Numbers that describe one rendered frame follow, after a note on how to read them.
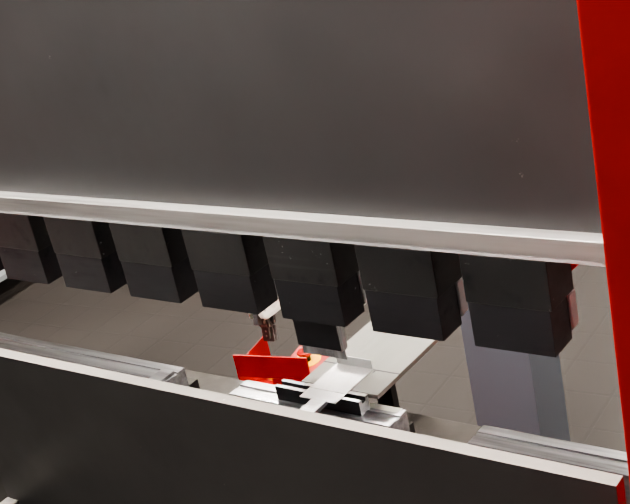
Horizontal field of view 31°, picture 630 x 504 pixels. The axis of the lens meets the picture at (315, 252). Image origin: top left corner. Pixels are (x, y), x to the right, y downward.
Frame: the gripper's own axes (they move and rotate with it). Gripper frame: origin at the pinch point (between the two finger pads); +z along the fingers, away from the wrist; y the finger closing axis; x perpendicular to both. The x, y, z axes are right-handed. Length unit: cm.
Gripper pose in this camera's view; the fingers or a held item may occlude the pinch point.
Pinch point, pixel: (269, 332)
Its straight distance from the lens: 277.7
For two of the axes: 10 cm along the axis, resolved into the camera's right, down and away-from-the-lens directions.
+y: 4.6, -3.4, 8.2
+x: -8.8, -0.1, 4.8
